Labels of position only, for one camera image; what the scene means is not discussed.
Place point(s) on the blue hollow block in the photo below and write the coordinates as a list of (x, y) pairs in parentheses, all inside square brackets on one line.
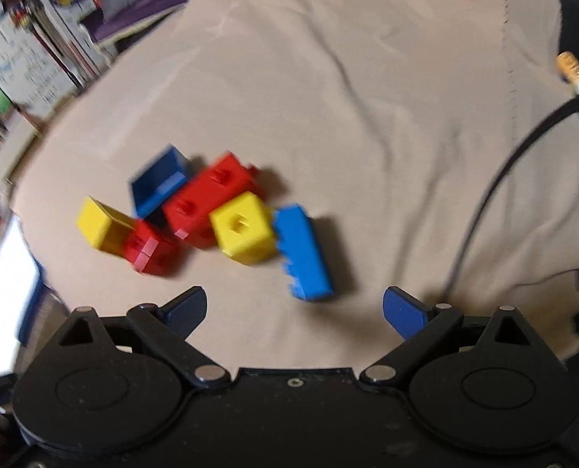
[(157, 185)]

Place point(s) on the small red cube block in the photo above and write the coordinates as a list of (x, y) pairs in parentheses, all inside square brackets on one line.
[(150, 248)]

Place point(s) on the beige blanket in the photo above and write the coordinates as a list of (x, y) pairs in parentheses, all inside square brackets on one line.
[(367, 107)]

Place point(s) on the yellow window frame block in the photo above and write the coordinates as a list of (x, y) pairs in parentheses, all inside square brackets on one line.
[(99, 222)]

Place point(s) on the long red block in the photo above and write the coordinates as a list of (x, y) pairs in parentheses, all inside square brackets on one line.
[(206, 200)]

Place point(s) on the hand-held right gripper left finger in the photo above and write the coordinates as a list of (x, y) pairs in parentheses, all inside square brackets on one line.
[(184, 309)]

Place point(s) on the white drawing board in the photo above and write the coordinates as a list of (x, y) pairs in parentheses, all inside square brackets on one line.
[(21, 68)]

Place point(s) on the purple furniture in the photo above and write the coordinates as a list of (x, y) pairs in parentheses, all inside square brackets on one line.
[(157, 5)]

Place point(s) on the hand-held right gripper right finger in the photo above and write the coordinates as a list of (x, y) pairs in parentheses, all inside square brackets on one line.
[(406, 314)]

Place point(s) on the long blue brick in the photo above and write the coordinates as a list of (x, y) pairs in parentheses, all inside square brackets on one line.
[(301, 248)]

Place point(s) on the yellow cube block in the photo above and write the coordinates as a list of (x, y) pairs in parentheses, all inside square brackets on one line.
[(243, 229)]

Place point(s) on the bottle with yellow cap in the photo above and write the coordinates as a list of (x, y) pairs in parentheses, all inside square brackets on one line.
[(574, 68)]

